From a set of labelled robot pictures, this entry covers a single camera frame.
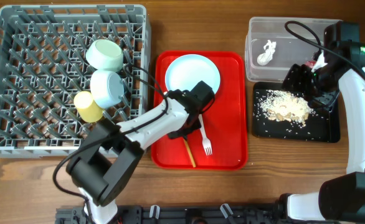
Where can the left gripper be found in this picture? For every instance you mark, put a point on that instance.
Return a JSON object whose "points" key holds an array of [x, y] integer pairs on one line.
{"points": [[195, 126]]}

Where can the large light blue plate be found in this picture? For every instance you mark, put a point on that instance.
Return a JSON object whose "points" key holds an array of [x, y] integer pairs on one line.
{"points": [[185, 72]]}

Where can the black tray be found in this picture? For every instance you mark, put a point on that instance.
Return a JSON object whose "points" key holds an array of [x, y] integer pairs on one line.
{"points": [[322, 125]]}

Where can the yellow plastic cup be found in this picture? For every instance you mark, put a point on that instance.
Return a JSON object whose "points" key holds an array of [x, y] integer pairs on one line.
{"points": [[87, 108]]}

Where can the clear plastic bin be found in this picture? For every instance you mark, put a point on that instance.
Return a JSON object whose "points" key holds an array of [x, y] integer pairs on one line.
{"points": [[289, 50]]}

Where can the mint green bowl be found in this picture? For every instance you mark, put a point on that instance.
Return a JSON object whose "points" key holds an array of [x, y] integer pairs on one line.
{"points": [[105, 55]]}

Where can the red snack wrapper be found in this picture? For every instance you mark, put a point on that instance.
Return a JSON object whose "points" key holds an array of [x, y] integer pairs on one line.
{"points": [[310, 64]]}

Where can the small light blue bowl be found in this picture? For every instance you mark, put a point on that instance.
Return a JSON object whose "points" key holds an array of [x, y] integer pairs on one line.
{"points": [[106, 88]]}

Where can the rice and food scraps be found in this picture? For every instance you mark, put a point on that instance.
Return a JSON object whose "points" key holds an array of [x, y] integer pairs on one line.
{"points": [[280, 106]]}

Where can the white plastic wrapper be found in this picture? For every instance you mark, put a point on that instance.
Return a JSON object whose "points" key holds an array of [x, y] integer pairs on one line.
{"points": [[269, 50]]}

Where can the red plastic tray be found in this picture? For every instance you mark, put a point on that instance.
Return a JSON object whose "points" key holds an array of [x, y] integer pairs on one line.
{"points": [[225, 124]]}

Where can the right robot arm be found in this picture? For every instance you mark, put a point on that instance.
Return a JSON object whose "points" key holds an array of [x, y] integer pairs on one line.
{"points": [[340, 67]]}

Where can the wooden chopstick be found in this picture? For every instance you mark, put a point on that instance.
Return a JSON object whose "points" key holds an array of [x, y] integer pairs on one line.
{"points": [[191, 158]]}

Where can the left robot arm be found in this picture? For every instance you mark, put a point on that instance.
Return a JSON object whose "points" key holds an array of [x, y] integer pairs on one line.
{"points": [[106, 160]]}

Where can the grey dishwasher rack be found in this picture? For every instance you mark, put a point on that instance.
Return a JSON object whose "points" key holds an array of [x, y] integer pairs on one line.
{"points": [[43, 66]]}

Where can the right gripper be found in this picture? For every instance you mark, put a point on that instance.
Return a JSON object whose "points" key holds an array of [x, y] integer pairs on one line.
{"points": [[295, 79]]}

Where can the white plastic fork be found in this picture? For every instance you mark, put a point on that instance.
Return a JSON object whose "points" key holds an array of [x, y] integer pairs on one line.
{"points": [[206, 143]]}

